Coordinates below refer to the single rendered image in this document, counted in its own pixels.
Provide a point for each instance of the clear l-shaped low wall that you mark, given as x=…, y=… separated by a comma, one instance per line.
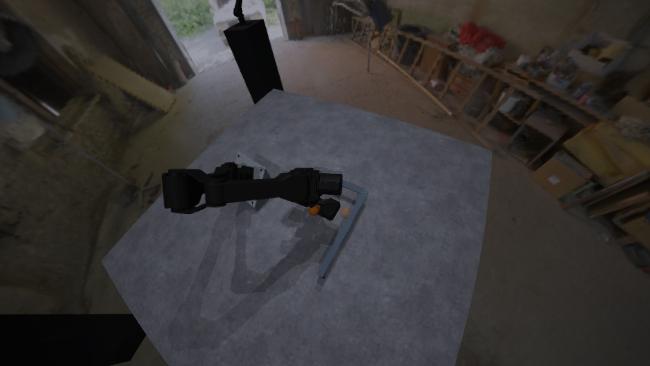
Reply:
x=324, y=266

